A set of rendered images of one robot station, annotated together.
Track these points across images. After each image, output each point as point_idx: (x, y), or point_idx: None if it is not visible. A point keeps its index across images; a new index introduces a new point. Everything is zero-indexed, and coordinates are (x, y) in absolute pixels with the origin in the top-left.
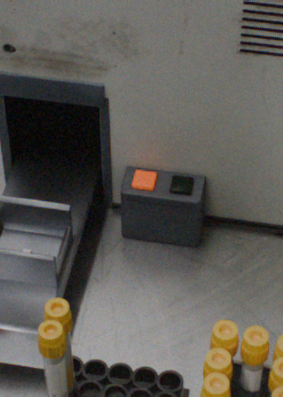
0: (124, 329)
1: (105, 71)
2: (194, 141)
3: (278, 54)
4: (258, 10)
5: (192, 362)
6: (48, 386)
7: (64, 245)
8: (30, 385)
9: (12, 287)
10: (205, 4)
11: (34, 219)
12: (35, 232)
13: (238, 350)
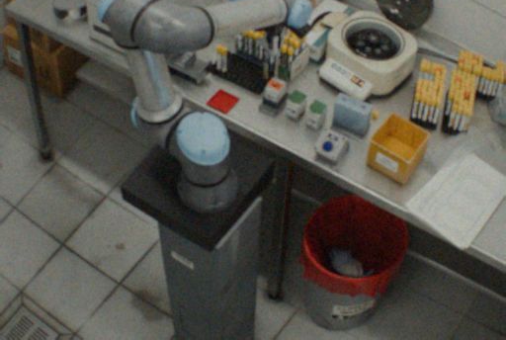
0: (205, 59)
1: None
2: None
3: None
4: None
5: None
6: (224, 63)
7: (188, 52)
8: (210, 77)
9: (191, 65)
10: None
11: (178, 54)
12: (178, 58)
13: (221, 44)
